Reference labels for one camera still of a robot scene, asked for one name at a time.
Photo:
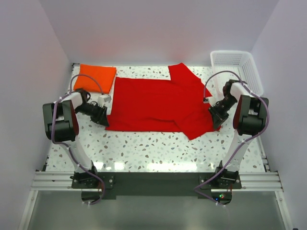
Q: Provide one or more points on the folded orange t shirt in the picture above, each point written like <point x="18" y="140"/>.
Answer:
<point x="103" y="75"/>

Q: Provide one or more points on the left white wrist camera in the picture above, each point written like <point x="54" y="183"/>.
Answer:
<point x="103" y="99"/>

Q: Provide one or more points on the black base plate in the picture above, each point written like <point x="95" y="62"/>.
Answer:
<point x="141" y="183"/>

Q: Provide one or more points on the aluminium rail frame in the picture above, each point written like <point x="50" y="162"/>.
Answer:
<point x="248" y="181"/>

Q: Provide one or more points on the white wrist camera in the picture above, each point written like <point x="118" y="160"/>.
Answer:
<point x="103" y="99"/>
<point x="208" y="100"/>

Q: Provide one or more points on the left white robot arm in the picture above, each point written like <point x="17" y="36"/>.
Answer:
<point x="62" y="127"/>

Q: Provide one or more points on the white plastic basket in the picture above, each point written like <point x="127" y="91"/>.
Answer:
<point x="240" y="62"/>

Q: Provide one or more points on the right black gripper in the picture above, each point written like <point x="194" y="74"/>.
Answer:
<point x="218" y="118"/>

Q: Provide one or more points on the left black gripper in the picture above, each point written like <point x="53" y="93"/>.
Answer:
<point x="102" y="119"/>

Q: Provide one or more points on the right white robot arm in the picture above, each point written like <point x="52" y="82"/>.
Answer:
<point x="249" y="121"/>

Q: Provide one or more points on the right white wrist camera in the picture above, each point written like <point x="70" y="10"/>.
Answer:
<point x="208" y="100"/>

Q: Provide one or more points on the red t shirt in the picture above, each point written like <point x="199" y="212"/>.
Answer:
<point x="173" y="105"/>

